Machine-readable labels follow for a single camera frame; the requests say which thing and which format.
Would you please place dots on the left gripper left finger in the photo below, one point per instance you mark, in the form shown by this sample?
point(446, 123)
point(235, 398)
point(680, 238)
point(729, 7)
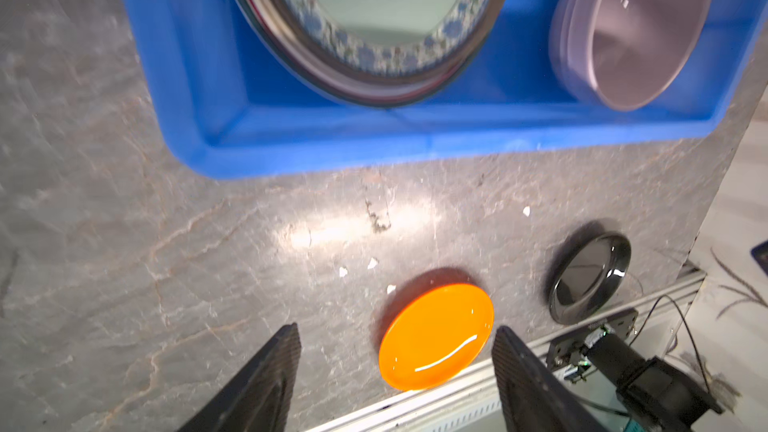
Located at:
point(258, 397)

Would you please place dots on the blue plastic bin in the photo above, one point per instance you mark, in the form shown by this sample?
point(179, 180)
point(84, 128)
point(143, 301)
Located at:
point(228, 109)

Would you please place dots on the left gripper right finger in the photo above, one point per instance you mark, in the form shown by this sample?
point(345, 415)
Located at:
point(532, 399)

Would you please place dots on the black plate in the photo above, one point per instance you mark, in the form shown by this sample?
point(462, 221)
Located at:
point(587, 276)

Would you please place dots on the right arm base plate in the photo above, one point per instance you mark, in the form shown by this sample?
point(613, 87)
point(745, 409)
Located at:
point(566, 356)

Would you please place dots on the cream plate with flower marks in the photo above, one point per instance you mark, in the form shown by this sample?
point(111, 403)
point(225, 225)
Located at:
point(289, 22)

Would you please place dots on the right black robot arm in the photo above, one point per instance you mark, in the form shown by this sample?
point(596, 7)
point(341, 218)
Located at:
point(656, 395)

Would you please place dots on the purple ceramic bowl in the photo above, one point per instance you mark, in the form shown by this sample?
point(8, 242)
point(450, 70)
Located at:
point(622, 54)

